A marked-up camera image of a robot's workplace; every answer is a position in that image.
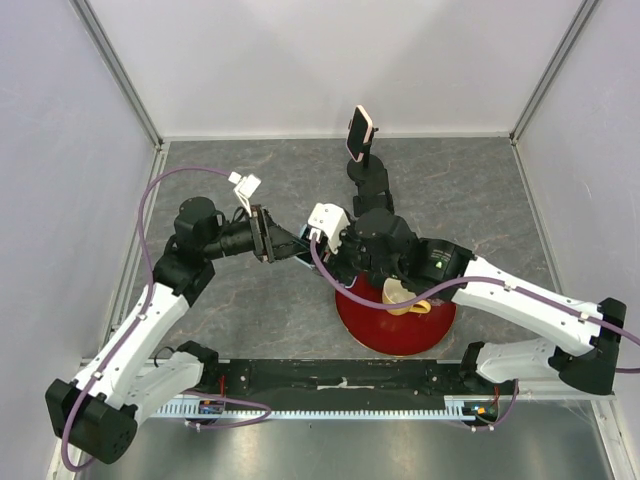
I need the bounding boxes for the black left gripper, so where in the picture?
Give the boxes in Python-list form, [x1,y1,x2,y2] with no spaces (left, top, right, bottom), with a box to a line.
[203,204,312,263]

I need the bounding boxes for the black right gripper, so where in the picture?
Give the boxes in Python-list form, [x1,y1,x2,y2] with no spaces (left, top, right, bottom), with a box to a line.
[310,216,403,289]

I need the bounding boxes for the blue cased phone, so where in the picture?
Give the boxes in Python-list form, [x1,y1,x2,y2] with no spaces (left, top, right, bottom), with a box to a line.
[296,225,317,272]

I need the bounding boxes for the black rectangular block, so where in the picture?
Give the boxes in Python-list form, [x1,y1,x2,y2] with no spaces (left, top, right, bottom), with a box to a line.
[353,167,395,217]

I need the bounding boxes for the black phone stand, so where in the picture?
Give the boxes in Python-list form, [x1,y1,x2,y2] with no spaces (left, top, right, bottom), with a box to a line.
[347,127,383,181]

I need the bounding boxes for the pink cased phone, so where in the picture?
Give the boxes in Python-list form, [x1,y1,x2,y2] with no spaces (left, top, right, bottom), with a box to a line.
[346,105,374,162]

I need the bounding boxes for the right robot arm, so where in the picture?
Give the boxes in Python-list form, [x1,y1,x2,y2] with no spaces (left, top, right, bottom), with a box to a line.
[307,203,627,396]

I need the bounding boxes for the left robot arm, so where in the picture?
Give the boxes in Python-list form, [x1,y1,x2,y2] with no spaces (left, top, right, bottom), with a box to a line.
[45,197,309,471]

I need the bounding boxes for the yellow mug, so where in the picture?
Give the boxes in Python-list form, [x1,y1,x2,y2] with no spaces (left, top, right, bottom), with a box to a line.
[382,278,431,316]

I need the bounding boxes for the red round tray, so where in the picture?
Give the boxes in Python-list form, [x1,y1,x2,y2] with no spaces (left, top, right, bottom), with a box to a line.
[335,292,456,356]

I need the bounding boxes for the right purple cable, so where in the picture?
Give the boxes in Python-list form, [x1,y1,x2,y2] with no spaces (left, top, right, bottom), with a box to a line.
[309,238,640,434]

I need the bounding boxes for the purple cable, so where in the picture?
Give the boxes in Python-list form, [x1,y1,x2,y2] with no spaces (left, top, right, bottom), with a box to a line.
[309,238,640,434]
[62,167,274,474]

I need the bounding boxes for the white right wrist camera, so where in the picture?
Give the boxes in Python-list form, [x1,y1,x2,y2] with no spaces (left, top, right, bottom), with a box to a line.
[307,203,350,254]

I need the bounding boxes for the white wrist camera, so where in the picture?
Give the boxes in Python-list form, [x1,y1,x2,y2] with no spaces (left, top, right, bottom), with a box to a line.
[228,172,262,214]
[307,203,350,254]

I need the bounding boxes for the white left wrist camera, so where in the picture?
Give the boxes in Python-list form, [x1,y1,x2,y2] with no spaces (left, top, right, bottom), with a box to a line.
[228,172,262,214]

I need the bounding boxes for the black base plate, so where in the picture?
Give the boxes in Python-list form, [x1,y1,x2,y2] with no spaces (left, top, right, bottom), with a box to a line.
[196,359,513,408]

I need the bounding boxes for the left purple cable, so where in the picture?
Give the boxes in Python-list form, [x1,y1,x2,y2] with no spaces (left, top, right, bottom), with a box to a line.
[62,167,274,474]

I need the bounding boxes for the slotted cable duct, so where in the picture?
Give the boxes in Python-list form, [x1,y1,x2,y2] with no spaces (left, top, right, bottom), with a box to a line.
[152,396,497,421]

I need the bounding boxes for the aluminium frame rail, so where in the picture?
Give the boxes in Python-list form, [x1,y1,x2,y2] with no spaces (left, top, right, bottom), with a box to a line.
[67,0,165,147]

